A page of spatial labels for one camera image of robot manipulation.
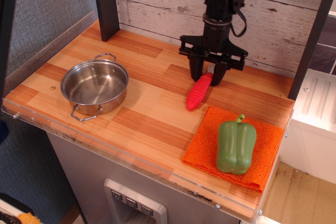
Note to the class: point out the dark shelf post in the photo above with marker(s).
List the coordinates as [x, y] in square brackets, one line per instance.
[108, 18]
[312, 41]

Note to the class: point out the orange object bottom left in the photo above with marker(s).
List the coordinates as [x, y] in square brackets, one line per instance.
[24, 218]

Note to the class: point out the orange knitted cloth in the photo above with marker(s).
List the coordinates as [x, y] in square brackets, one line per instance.
[201, 152]

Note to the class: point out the silver dispenser panel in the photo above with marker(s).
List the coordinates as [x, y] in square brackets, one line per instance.
[129, 206]

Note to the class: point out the grey toy fridge cabinet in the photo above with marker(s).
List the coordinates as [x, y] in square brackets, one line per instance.
[86, 171]

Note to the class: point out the clear acrylic edge guard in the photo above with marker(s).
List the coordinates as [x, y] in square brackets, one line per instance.
[159, 156]

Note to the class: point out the red handled metal fork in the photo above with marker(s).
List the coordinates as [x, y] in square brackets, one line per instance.
[199, 89]

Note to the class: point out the dark right shelf post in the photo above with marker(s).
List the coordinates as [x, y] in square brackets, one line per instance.
[312, 41]

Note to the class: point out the stainless steel pot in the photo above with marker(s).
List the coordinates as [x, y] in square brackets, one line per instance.
[95, 87]

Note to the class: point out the dark left shelf post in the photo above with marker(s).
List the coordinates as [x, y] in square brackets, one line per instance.
[108, 18]

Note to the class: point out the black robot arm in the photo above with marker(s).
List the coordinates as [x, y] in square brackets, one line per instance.
[222, 10]

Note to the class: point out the green toy bell pepper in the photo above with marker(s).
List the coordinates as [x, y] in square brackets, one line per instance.
[235, 144]

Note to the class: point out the white toy sink unit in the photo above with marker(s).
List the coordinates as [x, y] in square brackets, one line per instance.
[309, 142]

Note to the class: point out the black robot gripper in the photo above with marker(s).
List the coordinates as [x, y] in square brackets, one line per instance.
[213, 44]

